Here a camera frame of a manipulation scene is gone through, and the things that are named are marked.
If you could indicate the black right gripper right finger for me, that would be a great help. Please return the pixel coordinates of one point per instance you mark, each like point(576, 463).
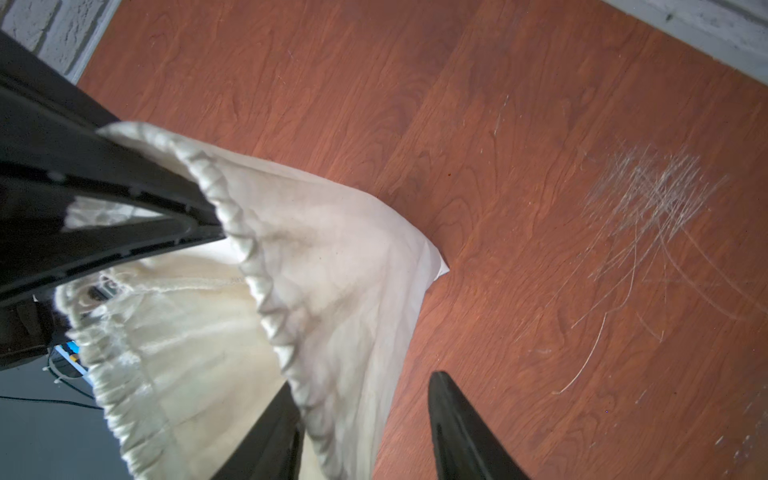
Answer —
point(464, 446)

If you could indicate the cream cloth drawstring soil bag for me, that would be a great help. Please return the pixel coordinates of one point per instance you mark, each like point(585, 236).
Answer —
point(316, 286)

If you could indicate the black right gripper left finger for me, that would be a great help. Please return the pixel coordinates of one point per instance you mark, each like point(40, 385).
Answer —
point(273, 447)

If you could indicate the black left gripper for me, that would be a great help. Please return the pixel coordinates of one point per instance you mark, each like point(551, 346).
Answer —
point(50, 124)

